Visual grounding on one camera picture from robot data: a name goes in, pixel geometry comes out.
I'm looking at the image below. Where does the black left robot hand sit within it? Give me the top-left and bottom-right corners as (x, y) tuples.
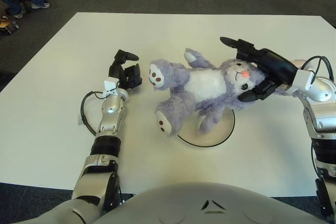
(108, 49), (144, 92)

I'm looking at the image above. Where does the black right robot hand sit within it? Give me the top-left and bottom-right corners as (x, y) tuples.
(219, 36), (300, 103)

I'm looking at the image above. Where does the purple plush bunny doll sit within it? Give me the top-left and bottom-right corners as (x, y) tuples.
(147, 48), (310, 137)

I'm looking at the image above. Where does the white plate black rim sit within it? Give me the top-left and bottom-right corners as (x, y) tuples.
(177, 108), (235, 149)

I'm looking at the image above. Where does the dark box on floor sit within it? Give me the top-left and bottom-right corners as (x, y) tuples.
(0, 14), (21, 35)

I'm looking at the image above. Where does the silver robot torso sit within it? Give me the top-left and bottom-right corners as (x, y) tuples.
(34, 181), (336, 224)

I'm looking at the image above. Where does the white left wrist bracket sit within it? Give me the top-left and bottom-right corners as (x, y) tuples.
(103, 78), (119, 96)

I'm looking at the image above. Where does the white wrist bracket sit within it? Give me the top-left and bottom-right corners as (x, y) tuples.
(290, 69), (316, 95)
(103, 78), (119, 96)

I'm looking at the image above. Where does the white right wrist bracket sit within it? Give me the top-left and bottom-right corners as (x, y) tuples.
(290, 69), (316, 95)

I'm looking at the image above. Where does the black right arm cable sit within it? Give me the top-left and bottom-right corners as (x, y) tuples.
(301, 55), (336, 84)

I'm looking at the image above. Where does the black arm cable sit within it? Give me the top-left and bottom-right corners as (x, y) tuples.
(80, 91), (107, 137)
(301, 55), (336, 84)

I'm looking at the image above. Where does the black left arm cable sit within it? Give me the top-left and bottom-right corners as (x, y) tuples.
(80, 91), (107, 137)

